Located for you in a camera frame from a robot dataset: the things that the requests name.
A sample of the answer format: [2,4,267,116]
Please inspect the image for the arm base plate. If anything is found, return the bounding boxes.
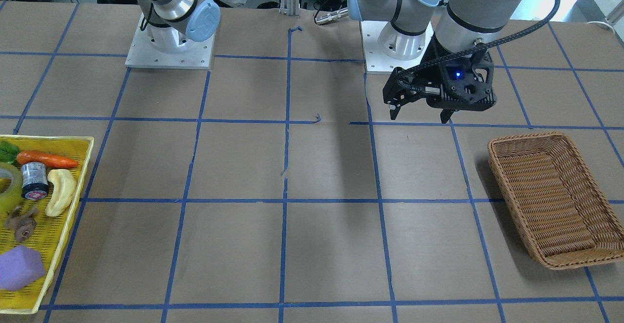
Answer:
[125,15,216,70]
[360,20,434,75]

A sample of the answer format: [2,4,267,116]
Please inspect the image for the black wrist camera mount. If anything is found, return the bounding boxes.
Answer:
[424,51,497,112]

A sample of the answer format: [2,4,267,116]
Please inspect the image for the brown toy animal figure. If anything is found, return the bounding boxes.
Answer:
[3,205,39,243]

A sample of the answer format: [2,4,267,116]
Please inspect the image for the yellow plastic tray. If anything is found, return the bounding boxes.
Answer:
[0,134,94,315]

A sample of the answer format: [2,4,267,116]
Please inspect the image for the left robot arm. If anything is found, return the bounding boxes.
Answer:
[347,0,543,123]

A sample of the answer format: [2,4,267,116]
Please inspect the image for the orange toy carrot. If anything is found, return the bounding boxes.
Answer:
[0,140,79,169]

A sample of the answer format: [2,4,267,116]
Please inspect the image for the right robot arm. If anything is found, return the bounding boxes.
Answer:
[131,0,221,58]

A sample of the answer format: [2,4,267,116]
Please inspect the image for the yellow tape roll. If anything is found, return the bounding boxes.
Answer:
[0,162,23,212]

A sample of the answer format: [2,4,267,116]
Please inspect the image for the black corrugated cable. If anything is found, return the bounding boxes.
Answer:
[395,0,562,90]

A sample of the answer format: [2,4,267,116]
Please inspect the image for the purple foam block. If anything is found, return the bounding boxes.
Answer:
[0,246,45,291]

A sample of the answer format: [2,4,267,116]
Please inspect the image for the small dark can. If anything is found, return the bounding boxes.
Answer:
[20,162,49,201]

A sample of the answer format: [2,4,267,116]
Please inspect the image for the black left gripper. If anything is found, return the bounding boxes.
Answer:
[382,51,481,124]

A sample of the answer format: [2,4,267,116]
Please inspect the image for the brown wicker basket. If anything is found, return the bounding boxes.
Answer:
[487,132,624,270]

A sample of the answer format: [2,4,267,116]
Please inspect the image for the silver metal cylinder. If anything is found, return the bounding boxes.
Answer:
[314,8,349,26]

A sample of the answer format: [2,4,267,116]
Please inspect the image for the yellow toy banana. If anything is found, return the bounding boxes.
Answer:
[45,169,77,217]

